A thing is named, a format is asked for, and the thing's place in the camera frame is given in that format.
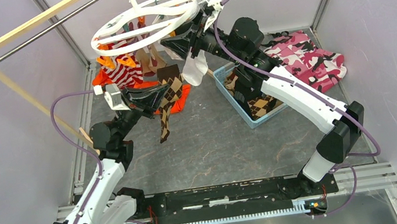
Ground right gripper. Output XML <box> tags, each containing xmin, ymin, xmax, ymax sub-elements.
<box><xmin>157</xmin><ymin>3</ymin><xmax>246</xmax><ymax>75</ymax></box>

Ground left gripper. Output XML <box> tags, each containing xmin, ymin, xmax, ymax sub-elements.
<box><xmin>109</xmin><ymin>81</ymin><xmax>177</xmax><ymax>142</ymax></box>

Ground brown argyle sock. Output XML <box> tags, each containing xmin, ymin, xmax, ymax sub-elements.
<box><xmin>157</xmin><ymin>64</ymin><xmax>183</xmax><ymax>144</ymax></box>
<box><xmin>247</xmin><ymin>95</ymin><xmax>283</xmax><ymax>121</ymax></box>

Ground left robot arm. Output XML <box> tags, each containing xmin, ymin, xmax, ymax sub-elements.
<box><xmin>53</xmin><ymin>84</ymin><xmax>169</xmax><ymax>224</ymax></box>

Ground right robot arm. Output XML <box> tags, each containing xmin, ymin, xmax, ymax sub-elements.
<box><xmin>160</xmin><ymin>14</ymin><xmax>364</xmax><ymax>195</ymax></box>

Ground white round clip hanger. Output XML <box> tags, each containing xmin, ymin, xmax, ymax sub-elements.
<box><xmin>90</xmin><ymin>0</ymin><xmax>199</xmax><ymax>57</ymax></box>

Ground red white striped sock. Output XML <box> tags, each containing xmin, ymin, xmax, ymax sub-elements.
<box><xmin>97</xmin><ymin>52</ymin><xmax>143</xmax><ymax>89</ymax></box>

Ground tan sock maroon toe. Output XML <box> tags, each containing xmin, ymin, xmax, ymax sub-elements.
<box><xmin>135</xmin><ymin>44</ymin><xmax>167</xmax><ymax>77</ymax></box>

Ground orange cloth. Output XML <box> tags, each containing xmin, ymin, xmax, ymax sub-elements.
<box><xmin>89</xmin><ymin>56</ymin><xmax>195</xmax><ymax>125</ymax></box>

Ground metal hanging rod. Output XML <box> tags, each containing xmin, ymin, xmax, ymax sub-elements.
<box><xmin>0</xmin><ymin>0</ymin><xmax>100</xmax><ymax>63</ymax></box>

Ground light blue laundry basket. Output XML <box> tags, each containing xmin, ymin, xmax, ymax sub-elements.
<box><xmin>213</xmin><ymin>65</ymin><xmax>288</xmax><ymax>129</ymax></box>

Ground pink camouflage trousers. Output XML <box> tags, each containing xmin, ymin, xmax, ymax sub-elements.
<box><xmin>264</xmin><ymin>30</ymin><xmax>347</xmax><ymax>93</ymax></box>

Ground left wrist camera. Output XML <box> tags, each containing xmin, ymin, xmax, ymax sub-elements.
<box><xmin>93</xmin><ymin>83</ymin><xmax>130</xmax><ymax>111</ymax></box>

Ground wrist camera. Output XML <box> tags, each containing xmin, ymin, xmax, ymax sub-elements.
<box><xmin>198</xmin><ymin>0</ymin><xmax>223</xmax><ymax>32</ymax></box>
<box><xmin>93</xmin><ymin>83</ymin><xmax>130</xmax><ymax>111</ymax></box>

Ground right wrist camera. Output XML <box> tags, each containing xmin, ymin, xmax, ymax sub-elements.
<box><xmin>198</xmin><ymin>0</ymin><xmax>223</xmax><ymax>32</ymax></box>

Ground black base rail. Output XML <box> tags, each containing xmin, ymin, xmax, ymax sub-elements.
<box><xmin>109</xmin><ymin>167</ymin><xmax>343</xmax><ymax>224</ymax></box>

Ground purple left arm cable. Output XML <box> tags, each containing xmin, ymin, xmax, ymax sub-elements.
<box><xmin>42</xmin><ymin>79</ymin><xmax>186</xmax><ymax>224</ymax></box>

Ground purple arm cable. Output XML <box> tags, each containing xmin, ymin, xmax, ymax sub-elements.
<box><xmin>209</xmin><ymin>0</ymin><xmax>389</xmax><ymax>224</ymax></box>
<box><xmin>42</xmin><ymin>79</ymin><xmax>186</xmax><ymax>224</ymax></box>

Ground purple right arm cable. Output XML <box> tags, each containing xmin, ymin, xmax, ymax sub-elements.
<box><xmin>209</xmin><ymin>0</ymin><xmax>389</xmax><ymax>224</ymax></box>

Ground wooden drying rack frame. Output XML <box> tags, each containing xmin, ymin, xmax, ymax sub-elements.
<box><xmin>0</xmin><ymin>0</ymin><xmax>223</xmax><ymax>163</ymax></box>

